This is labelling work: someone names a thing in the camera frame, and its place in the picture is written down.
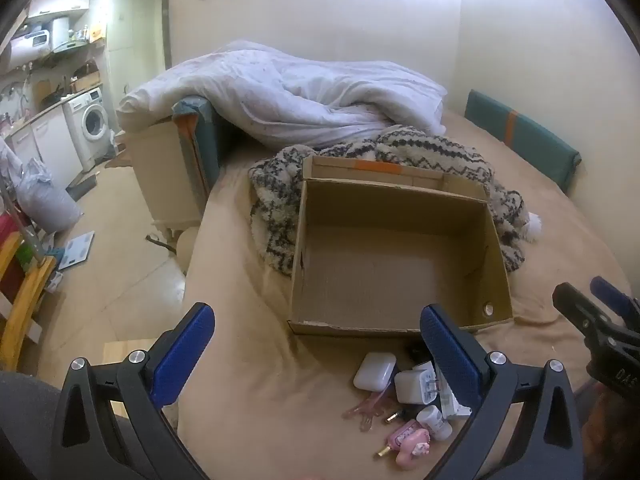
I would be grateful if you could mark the beige bed frame panel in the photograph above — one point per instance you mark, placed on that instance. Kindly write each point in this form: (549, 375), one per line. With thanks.
(165, 175)

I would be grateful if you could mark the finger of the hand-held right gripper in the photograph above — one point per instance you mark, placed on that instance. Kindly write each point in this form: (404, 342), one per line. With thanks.
(575, 305)
(612, 296)

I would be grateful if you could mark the small white bottle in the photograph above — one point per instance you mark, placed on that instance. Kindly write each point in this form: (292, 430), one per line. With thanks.
(434, 422)

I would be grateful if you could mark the black flashlight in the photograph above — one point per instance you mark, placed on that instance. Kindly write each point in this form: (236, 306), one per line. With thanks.
(416, 351)

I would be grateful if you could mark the white bathroom scale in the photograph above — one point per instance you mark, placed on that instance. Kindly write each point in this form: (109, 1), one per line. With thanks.
(75, 250)

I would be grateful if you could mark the white duvet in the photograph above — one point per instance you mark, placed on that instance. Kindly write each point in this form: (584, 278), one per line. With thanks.
(280, 90)

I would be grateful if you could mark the pink perfume bottle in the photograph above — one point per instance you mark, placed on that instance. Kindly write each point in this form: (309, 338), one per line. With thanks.
(404, 434)

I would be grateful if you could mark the pink toy figure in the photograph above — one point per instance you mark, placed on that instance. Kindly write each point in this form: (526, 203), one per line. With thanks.
(414, 454)

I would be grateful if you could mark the cardboard box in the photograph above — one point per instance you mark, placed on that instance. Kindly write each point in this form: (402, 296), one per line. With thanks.
(395, 260)

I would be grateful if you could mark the white earbuds case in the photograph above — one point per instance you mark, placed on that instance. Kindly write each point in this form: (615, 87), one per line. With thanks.
(375, 371)

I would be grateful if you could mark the teal cushion with orange trim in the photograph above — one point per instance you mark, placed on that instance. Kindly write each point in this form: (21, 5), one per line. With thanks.
(202, 135)

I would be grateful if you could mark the dark floor mat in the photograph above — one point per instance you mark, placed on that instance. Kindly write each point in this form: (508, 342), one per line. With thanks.
(80, 186)

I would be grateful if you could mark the white washing machine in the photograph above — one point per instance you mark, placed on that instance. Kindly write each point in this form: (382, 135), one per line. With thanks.
(92, 120)

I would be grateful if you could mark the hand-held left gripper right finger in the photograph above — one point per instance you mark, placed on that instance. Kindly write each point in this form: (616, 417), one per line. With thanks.
(447, 355)

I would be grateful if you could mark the reddish translucent claw comb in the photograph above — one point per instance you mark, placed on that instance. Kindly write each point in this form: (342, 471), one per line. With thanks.
(367, 408)

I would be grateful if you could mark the teal headboard cushion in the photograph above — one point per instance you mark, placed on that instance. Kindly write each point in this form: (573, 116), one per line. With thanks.
(520, 135)

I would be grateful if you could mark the black and cream patterned blanket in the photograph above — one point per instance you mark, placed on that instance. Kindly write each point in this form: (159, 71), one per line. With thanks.
(277, 195)

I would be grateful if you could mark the person's grey trousers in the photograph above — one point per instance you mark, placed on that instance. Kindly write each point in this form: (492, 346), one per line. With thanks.
(25, 420)

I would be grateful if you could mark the white kitchen cabinet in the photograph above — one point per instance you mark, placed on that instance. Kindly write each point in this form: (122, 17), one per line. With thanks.
(45, 145)

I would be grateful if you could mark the white water heater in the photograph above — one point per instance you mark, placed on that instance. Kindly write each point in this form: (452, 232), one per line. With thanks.
(25, 47)

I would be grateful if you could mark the yellow wooden chair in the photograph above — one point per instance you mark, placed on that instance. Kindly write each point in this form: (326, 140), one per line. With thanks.
(25, 290)

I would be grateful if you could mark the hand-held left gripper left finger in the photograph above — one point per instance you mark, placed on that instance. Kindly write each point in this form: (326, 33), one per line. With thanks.
(182, 355)

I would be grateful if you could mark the white wall cupboard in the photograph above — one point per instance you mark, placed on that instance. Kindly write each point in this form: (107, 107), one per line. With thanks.
(60, 5)

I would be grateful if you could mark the white charger plug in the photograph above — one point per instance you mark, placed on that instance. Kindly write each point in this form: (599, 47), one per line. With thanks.
(415, 386)

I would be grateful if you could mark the white power strip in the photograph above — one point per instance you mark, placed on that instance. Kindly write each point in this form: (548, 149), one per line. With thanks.
(450, 404)

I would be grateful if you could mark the grey plastic bag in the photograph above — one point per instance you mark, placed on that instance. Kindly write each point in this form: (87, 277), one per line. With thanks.
(47, 200)

